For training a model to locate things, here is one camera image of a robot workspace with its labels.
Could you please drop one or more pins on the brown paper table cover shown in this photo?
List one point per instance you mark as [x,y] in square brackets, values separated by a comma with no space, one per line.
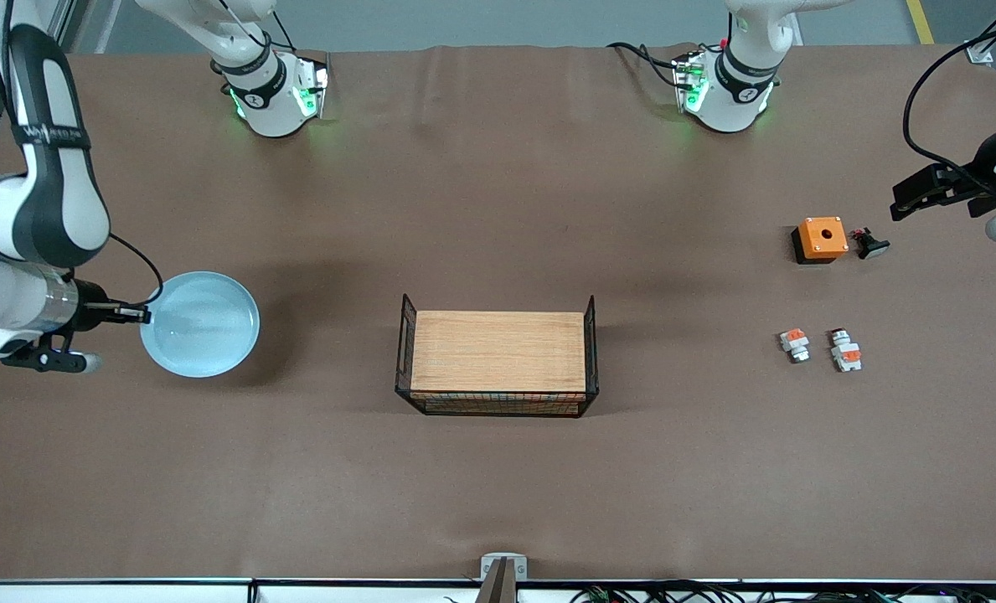
[296,486]

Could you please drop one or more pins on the orange button enclosure box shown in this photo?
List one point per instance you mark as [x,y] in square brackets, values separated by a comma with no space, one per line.
[820,243]

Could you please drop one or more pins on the small aluminium corner bracket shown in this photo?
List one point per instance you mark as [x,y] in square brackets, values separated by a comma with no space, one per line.
[979,52]

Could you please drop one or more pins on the grey metal edge bracket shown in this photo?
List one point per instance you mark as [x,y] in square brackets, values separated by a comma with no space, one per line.
[503,578]

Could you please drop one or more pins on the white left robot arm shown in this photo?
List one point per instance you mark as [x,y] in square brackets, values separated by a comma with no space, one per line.
[740,92]

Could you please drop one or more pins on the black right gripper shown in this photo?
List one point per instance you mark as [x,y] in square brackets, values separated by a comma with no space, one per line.
[91,303]

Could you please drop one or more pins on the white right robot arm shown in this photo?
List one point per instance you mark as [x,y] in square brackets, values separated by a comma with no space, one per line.
[37,209]

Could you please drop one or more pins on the white table edge rail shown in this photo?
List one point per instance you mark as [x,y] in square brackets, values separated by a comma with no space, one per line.
[87,593]

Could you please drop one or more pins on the aluminium profile frame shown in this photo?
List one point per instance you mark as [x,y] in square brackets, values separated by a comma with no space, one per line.
[60,21]

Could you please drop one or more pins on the white orange button contact block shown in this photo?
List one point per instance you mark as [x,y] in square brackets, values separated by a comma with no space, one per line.
[794,342]
[847,356]

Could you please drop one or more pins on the light blue round plate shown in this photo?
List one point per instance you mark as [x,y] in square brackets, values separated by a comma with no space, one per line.
[204,327]

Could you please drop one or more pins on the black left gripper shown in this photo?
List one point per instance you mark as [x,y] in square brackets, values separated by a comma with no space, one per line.
[980,165]

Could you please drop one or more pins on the metal base connector bracket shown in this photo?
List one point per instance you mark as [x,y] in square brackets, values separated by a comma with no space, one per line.
[312,88]

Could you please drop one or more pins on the black push button head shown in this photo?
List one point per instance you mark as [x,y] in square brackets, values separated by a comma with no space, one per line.
[870,246]

